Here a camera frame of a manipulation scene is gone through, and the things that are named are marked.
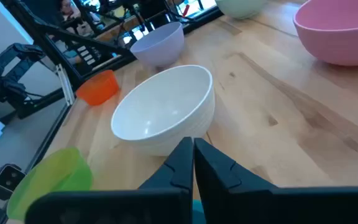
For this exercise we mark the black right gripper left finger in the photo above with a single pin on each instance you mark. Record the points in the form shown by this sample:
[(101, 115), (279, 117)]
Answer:
[(154, 205)]

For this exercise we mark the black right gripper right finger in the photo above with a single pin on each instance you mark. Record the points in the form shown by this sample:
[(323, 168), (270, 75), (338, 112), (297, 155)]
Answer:
[(259, 205)]

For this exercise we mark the teal bowl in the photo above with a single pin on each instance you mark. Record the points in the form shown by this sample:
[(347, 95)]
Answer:
[(198, 214)]

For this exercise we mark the green translucent bowl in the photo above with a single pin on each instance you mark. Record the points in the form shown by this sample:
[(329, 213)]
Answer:
[(48, 177)]

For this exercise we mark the red-orange translucent bowl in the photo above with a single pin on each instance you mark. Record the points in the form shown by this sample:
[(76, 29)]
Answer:
[(98, 88)]

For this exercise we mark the lavender bowl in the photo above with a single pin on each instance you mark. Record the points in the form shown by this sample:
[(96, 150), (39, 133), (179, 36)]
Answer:
[(160, 46)]

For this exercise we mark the pink bowl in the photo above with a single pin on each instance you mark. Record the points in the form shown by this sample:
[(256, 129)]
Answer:
[(337, 37)]

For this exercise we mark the mint green bowl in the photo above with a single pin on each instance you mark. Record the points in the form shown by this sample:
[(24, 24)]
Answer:
[(241, 9)]

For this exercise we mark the white bowl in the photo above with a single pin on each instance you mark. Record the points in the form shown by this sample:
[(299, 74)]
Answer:
[(163, 105)]

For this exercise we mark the person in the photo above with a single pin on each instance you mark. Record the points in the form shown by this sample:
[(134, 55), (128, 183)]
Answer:
[(67, 7)]

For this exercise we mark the black table-level camera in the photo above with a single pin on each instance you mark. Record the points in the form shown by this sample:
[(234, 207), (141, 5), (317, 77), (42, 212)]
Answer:
[(6, 180)]

